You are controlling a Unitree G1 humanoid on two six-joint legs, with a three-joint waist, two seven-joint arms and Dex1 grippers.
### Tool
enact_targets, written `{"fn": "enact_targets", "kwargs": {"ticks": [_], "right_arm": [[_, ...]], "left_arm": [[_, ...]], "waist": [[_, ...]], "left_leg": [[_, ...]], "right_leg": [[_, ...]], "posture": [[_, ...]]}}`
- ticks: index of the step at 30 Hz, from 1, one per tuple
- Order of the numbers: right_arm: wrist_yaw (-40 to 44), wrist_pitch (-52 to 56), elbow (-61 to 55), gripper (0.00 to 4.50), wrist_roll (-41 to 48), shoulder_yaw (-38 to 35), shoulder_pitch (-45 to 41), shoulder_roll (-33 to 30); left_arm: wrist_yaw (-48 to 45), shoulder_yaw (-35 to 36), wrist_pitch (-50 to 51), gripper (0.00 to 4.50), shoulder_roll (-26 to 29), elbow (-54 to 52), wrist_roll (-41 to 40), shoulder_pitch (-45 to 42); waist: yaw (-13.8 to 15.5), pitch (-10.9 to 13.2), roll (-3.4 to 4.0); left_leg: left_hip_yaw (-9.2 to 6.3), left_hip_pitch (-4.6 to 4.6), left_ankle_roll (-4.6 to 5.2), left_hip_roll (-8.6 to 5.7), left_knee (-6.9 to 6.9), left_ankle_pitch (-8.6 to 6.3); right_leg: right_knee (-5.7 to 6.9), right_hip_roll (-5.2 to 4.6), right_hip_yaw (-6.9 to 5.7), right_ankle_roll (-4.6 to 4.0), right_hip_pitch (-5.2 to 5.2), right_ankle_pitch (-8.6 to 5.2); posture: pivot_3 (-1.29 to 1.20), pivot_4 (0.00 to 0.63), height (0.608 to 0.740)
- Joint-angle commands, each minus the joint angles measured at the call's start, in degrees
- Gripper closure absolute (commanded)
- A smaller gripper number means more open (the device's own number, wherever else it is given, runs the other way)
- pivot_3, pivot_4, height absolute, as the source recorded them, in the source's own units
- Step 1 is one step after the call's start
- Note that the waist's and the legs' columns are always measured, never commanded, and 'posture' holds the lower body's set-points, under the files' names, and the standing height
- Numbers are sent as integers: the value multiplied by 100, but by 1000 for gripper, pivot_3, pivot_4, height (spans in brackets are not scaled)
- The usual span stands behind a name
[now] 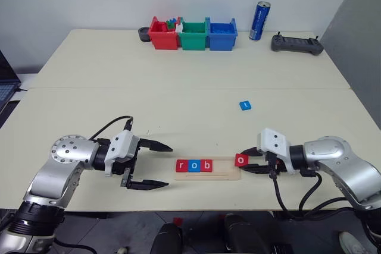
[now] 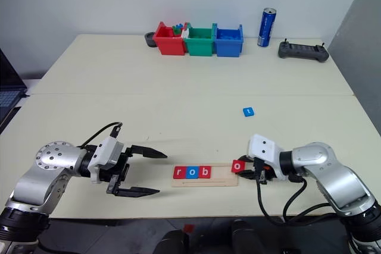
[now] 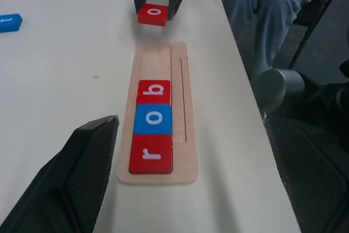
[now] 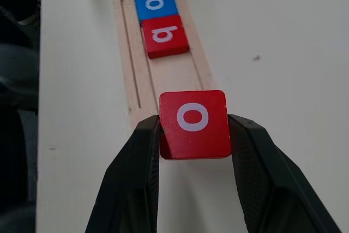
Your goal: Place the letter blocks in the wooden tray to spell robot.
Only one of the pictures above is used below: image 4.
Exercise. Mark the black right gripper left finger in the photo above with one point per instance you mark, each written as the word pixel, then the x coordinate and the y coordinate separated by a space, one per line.
pixel 128 184

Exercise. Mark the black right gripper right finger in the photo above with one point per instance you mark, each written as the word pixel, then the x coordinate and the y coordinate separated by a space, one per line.
pixel 272 184

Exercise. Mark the red tile letter o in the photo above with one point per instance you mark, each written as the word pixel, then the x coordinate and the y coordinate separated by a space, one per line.
pixel 195 125

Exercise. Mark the wooden tile rack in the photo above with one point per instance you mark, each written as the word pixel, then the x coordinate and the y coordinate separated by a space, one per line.
pixel 174 72

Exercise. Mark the red tile letter b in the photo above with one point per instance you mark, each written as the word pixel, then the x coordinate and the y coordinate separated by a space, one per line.
pixel 165 36

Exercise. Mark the blue tile letter o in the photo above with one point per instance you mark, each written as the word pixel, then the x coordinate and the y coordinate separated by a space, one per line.
pixel 155 3

